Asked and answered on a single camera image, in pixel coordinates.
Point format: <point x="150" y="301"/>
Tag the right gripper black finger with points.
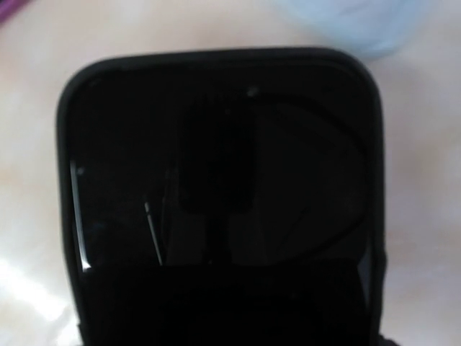
<point x="321" y="303"/>

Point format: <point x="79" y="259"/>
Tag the large black smartphone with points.
<point x="288" y="180"/>

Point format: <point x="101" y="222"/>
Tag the black phone case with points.
<point x="65" y="126"/>

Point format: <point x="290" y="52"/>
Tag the light blue phone case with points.
<point x="369" y="29"/>

